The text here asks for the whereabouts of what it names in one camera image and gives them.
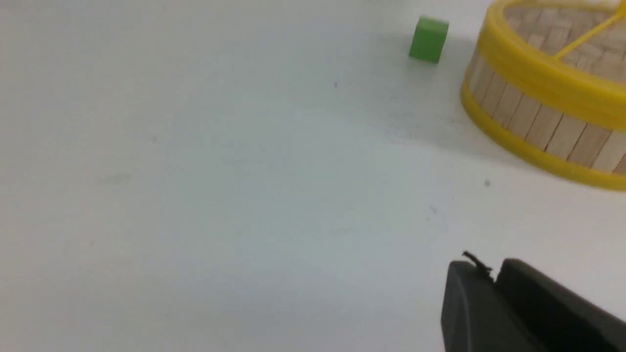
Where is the yellow bamboo steamer basket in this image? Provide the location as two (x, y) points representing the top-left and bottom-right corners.
(461, 50), (625, 190)

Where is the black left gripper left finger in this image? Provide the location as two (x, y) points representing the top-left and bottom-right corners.
(441, 251), (545, 352)

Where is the green cube block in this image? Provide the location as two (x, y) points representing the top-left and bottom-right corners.
(408, 16), (449, 64)

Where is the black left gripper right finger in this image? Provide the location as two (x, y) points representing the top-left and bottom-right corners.
(496, 259), (625, 352)

